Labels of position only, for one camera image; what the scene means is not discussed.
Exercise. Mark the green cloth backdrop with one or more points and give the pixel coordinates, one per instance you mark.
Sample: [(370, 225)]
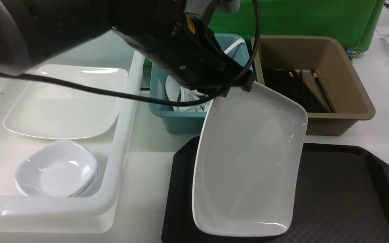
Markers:
[(351, 22)]

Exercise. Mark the teal plastic bin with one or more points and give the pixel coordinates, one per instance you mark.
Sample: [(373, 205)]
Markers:
[(190, 122)]

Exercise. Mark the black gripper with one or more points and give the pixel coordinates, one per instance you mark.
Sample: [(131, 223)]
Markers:
[(184, 48)]

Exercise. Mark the white spoon far left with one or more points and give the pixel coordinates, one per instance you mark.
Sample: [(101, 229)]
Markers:
[(172, 89)]

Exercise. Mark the black serving tray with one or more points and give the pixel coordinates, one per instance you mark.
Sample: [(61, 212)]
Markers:
[(342, 196)]

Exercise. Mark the large white plastic bin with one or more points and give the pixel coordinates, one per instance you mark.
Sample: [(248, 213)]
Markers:
[(92, 213)]

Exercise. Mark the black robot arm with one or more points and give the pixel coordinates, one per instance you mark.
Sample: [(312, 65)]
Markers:
[(33, 31)]

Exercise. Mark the white square rice plate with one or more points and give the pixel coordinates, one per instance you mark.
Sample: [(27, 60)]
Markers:
[(244, 179)]

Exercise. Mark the black chopsticks pile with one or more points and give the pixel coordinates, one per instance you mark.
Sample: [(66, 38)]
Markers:
[(291, 84)]

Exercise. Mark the white plate in bin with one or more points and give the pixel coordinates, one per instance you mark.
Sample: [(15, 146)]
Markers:
[(54, 112)]

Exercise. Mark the white bowl in bin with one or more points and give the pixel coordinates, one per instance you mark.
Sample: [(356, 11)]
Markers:
[(61, 169)]

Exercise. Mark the brown plastic bin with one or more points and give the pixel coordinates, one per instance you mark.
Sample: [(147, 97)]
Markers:
[(327, 71)]

